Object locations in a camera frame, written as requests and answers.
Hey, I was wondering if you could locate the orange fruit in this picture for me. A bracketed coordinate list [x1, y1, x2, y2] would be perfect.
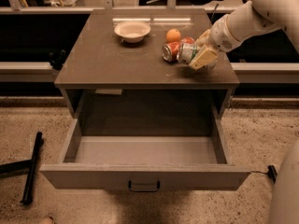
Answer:
[165, 29, 181, 43]

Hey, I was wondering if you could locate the black stand left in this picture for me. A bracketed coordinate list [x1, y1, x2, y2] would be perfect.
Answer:
[0, 132, 44, 205]

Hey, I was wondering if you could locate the black clamp on rail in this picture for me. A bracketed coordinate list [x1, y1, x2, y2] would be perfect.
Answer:
[49, 49, 66, 70]

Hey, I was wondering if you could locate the black stand right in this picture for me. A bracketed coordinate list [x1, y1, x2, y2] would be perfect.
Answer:
[267, 165, 278, 182]

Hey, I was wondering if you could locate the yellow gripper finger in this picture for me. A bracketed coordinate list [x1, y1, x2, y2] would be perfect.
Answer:
[194, 29, 210, 47]
[189, 45, 218, 70]

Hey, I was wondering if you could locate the white bowl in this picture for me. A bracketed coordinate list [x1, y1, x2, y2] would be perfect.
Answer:
[114, 21, 150, 43]

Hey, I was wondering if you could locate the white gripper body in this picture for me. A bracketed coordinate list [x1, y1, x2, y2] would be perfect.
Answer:
[207, 15, 242, 52]

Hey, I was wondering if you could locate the black stand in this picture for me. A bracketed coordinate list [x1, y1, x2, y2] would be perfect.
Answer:
[0, 132, 44, 205]
[267, 165, 278, 182]

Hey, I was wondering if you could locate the green white 7up can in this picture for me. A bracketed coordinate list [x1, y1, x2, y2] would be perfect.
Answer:
[177, 43, 201, 65]

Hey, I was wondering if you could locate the open grey top drawer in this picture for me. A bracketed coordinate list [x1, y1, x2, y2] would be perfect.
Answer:
[39, 90, 251, 192]

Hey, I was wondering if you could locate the orange soda can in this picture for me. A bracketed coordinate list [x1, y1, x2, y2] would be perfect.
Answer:
[162, 36, 194, 63]

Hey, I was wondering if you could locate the black drawer handle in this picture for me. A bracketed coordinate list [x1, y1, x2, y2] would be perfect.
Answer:
[128, 181, 160, 192]

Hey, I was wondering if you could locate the grey cabinet with counter top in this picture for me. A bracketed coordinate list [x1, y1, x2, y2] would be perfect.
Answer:
[55, 7, 239, 114]

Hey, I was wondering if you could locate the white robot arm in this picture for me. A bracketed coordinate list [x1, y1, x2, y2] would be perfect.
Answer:
[190, 0, 299, 224]

